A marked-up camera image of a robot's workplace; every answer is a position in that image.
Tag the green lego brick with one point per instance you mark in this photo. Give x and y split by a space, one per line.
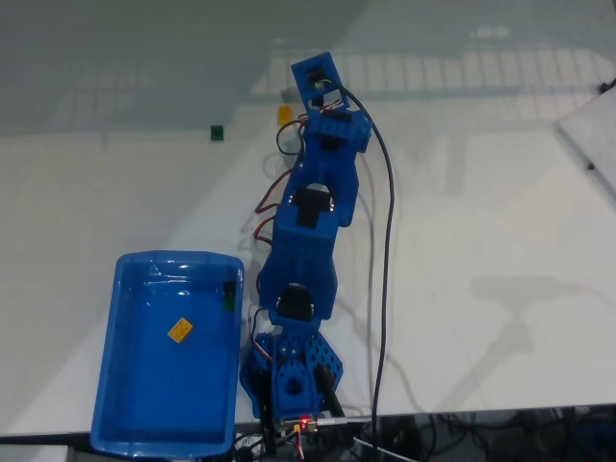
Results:
217 133

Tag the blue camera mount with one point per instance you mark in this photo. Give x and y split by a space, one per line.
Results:
300 82

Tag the controller board with red light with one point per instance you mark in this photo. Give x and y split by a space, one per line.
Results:
300 424

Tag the yellow lego brick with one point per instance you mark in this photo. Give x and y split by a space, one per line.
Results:
179 330
284 114

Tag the white board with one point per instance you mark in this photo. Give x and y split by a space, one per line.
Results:
597 130

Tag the blue plastic bin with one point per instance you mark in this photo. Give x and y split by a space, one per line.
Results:
159 385

